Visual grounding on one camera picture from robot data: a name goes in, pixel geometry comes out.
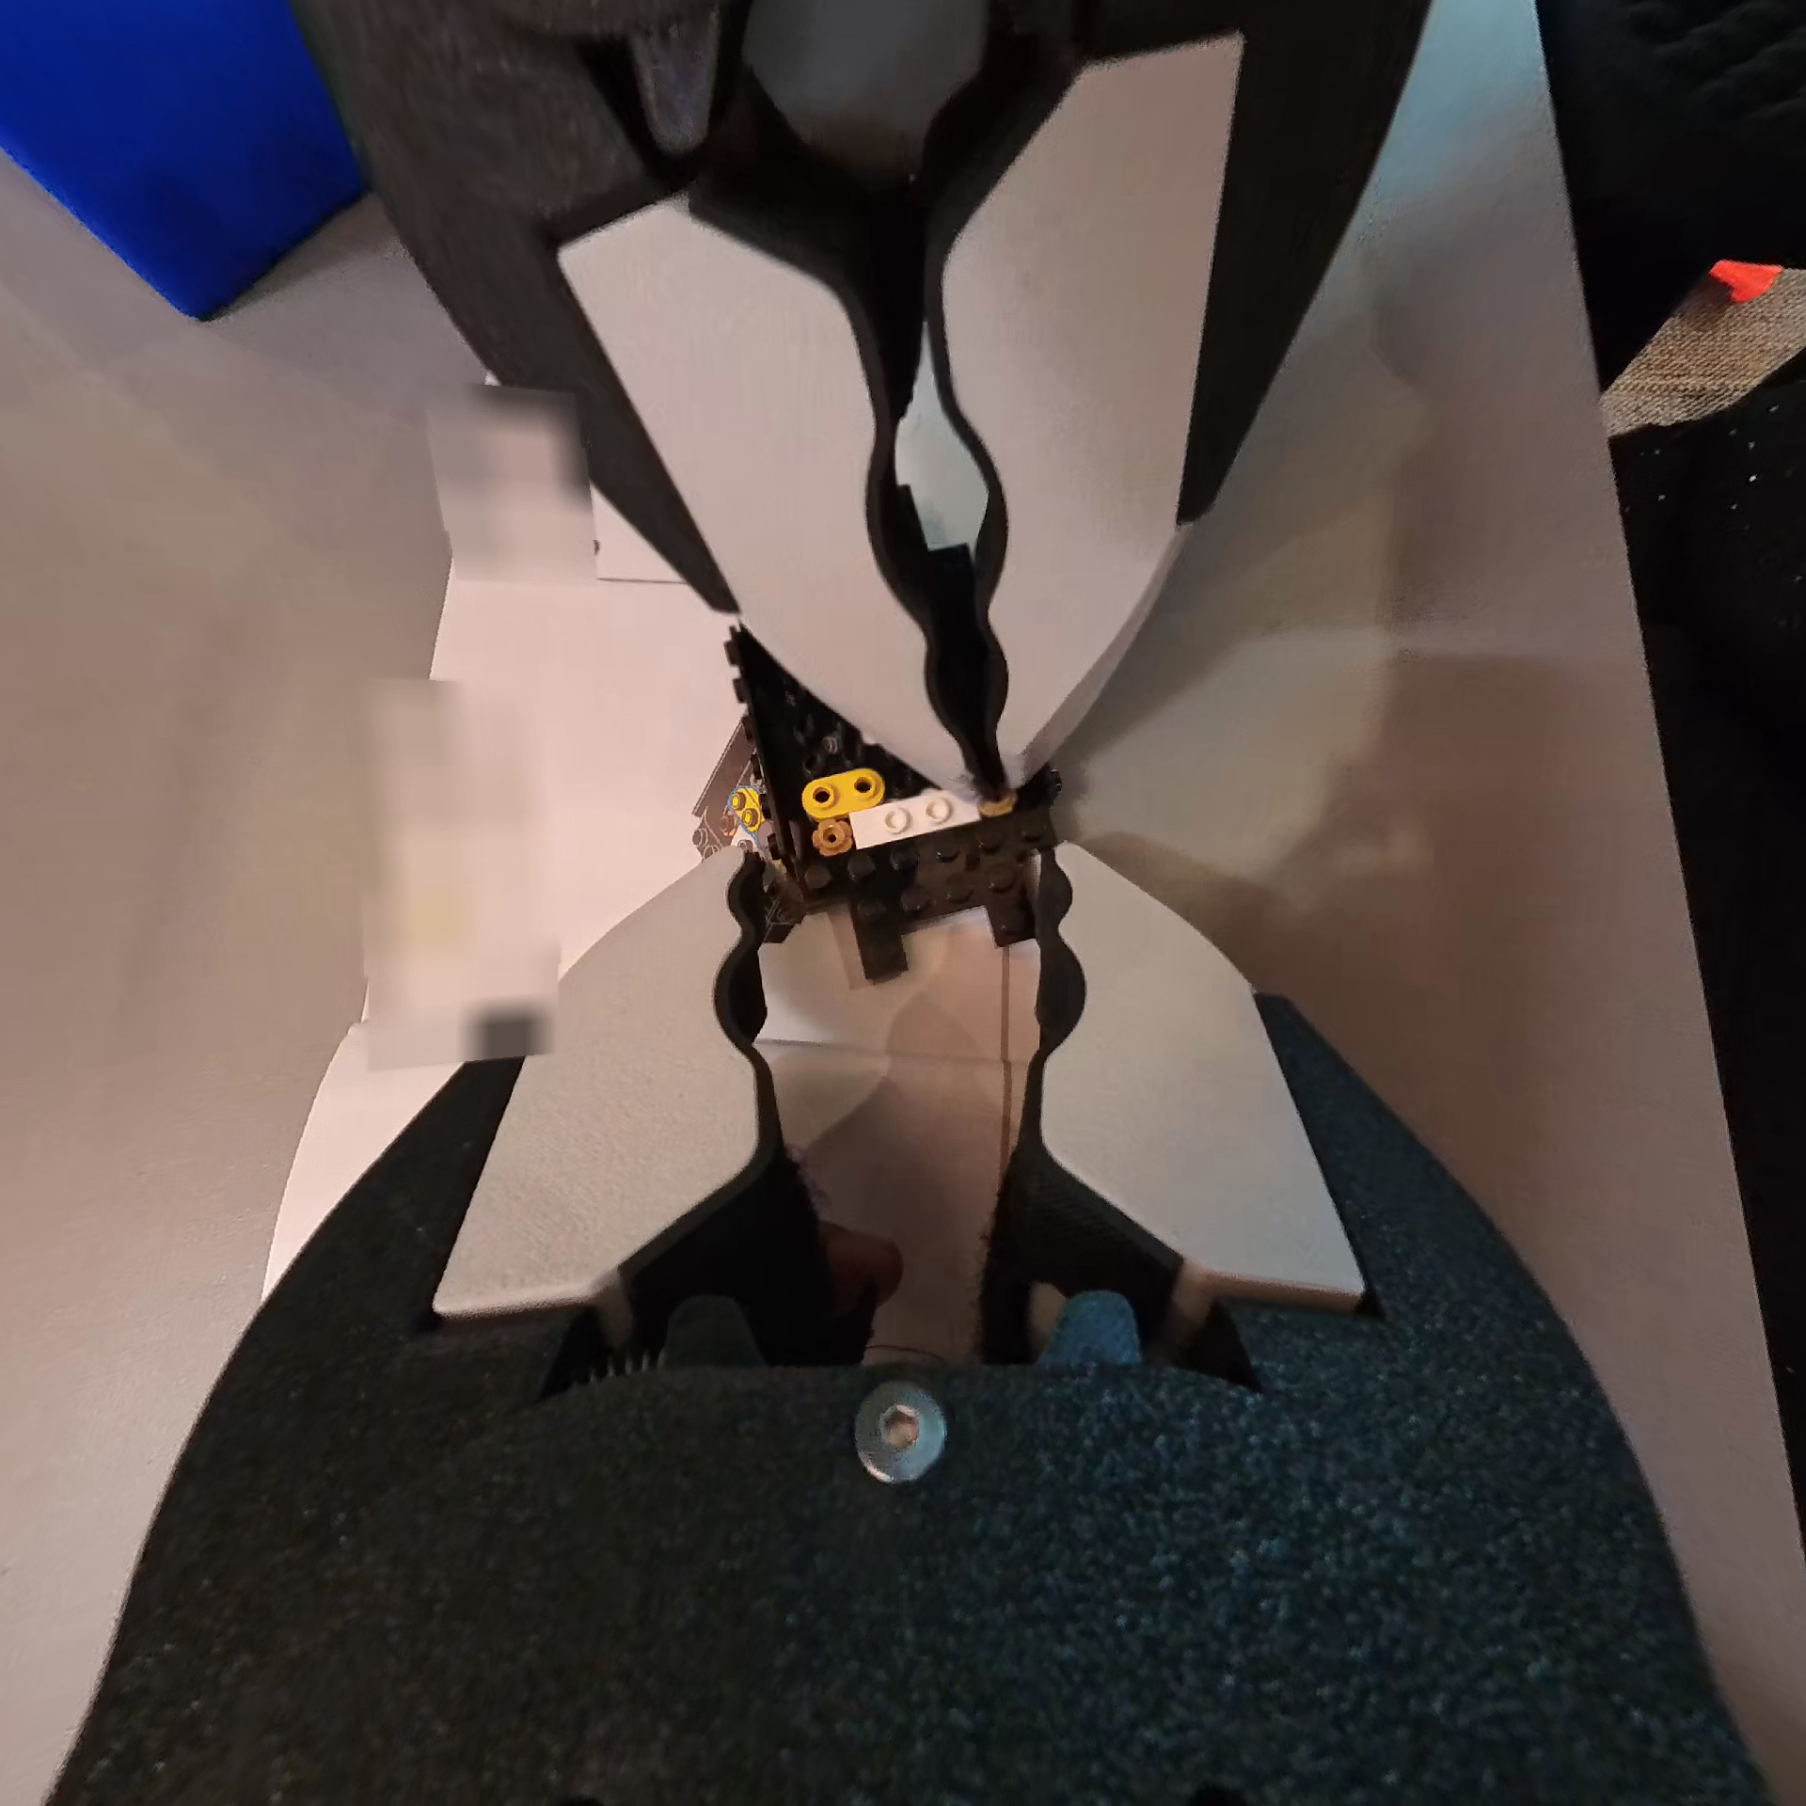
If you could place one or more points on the blue box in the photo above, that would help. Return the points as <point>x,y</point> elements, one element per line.
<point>169,141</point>

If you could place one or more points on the white instruction sheet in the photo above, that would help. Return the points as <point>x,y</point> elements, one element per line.
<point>621,734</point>

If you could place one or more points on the small red object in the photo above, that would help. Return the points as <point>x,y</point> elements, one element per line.
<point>1745,278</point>

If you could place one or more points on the black toy brick model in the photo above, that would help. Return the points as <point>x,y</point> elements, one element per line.
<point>932,861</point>

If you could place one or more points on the grey fabric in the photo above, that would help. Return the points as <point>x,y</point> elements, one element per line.
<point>1707,359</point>

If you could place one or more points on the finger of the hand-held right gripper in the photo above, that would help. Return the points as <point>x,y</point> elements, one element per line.
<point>1087,353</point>
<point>734,422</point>

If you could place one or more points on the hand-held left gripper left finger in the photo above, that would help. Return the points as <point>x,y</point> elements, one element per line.
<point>607,1100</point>

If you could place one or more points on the black fabric chair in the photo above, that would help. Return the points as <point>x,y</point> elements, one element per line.
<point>1721,706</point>

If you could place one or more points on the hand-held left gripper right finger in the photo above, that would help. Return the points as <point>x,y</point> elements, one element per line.
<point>1200,1100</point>

